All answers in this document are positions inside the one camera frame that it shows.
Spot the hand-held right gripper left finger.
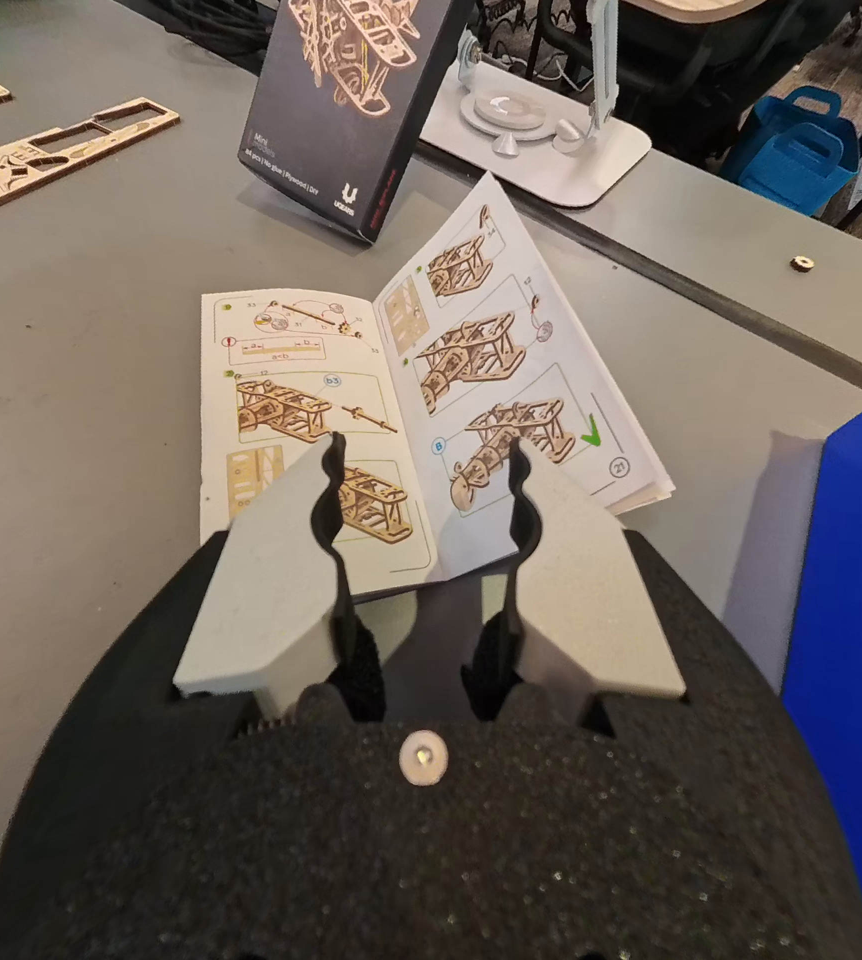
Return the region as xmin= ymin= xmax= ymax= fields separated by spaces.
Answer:
xmin=172 ymin=429 xmax=389 ymax=723

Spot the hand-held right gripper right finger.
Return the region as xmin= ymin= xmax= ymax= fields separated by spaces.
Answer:
xmin=463 ymin=437 xmax=689 ymax=723

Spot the paper instruction booklet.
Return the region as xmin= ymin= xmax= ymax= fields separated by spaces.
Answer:
xmin=200 ymin=171 xmax=677 ymax=603

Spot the grey desk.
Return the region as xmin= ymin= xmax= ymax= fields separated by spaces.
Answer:
xmin=0 ymin=0 xmax=862 ymax=935

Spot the white desk lamp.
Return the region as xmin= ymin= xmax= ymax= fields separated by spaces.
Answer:
xmin=417 ymin=0 xmax=653 ymax=209

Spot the blue plastic bin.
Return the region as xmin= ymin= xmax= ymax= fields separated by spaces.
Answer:
xmin=779 ymin=381 xmax=862 ymax=960

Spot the dark model kit box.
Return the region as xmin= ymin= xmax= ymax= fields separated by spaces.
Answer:
xmin=237 ymin=0 xmax=477 ymax=246

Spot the blue tote bag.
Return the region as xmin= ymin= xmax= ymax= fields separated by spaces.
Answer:
xmin=719 ymin=85 xmax=862 ymax=219

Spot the light wooden tabletop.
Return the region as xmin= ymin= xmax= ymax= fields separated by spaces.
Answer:
xmin=617 ymin=0 xmax=771 ymax=24

